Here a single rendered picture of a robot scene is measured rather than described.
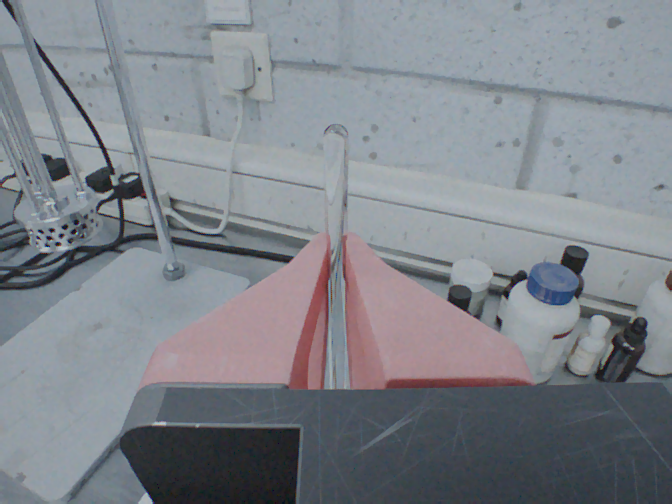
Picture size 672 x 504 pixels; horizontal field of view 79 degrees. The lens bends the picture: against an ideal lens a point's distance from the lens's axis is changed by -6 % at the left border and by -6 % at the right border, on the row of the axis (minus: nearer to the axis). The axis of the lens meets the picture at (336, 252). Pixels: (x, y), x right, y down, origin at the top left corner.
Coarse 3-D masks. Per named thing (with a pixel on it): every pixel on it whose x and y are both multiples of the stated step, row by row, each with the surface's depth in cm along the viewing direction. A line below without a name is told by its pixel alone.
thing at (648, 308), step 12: (648, 288) 41; (660, 288) 40; (648, 300) 40; (660, 300) 39; (636, 312) 43; (648, 312) 40; (660, 312) 39; (648, 324) 41; (660, 324) 39; (648, 336) 41; (660, 336) 40; (648, 348) 41; (660, 348) 40; (648, 360) 42; (660, 360) 41; (648, 372) 42; (660, 372) 42
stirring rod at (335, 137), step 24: (336, 144) 10; (336, 168) 10; (336, 192) 11; (336, 216) 11; (336, 240) 11; (336, 264) 12; (336, 288) 12; (336, 312) 13; (336, 336) 13; (336, 360) 14; (336, 384) 15
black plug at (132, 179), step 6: (126, 174) 67; (132, 174) 67; (138, 174) 67; (120, 180) 65; (126, 180) 65; (132, 180) 65; (138, 180) 65; (120, 186) 64; (126, 186) 64; (132, 186) 64; (138, 186) 65; (114, 192) 63; (126, 192) 64; (132, 192) 64; (138, 192) 65; (114, 198) 63; (126, 198) 65; (132, 198) 65
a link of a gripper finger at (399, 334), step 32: (352, 256) 10; (352, 288) 9; (384, 288) 8; (416, 288) 8; (352, 320) 11; (384, 320) 6; (416, 320) 6; (448, 320) 6; (352, 352) 11; (384, 352) 5; (416, 352) 5; (448, 352) 5; (480, 352) 5; (512, 352) 5; (352, 384) 11; (384, 384) 5; (416, 384) 5; (448, 384) 5; (480, 384) 5; (512, 384) 5
